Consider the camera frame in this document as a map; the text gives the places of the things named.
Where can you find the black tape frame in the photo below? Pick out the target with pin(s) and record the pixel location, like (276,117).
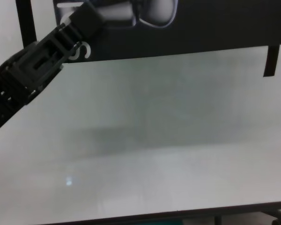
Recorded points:
(25,23)

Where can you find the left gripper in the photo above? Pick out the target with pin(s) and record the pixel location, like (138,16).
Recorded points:
(21,77)

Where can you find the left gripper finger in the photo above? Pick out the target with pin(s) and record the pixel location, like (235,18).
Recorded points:
(84,21)

